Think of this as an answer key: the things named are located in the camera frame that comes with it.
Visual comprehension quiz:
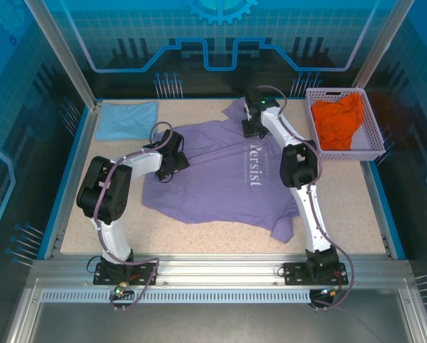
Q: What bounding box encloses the aluminium front rail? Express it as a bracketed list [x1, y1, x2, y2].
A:
[30, 254, 413, 287]

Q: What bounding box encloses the orange t-shirt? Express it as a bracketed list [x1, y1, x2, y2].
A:
[312, 93, 365, 151]

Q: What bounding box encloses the light blue folded t-shirt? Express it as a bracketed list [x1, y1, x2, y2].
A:
[94, 101, 159, 141]

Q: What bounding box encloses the purple printed t-shirt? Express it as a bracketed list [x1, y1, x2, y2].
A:
[142, 99, 302, 244]

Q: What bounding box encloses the lavender plastic basket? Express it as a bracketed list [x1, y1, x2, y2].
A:
[305, 87, 388, 161]

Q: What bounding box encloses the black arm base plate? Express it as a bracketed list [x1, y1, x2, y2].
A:
[93, 262, 159, 287]
[282, 262, 349, 287]

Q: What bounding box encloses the slotted grey cable duct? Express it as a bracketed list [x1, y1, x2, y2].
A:
[40, 289, 313, 304]

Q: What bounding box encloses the aluminium frame post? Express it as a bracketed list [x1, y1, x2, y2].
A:
[22, 0, 102, 110]
[351, 0, 417, 98]

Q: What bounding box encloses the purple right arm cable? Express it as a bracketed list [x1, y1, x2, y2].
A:
[257, 84, 357, 311]

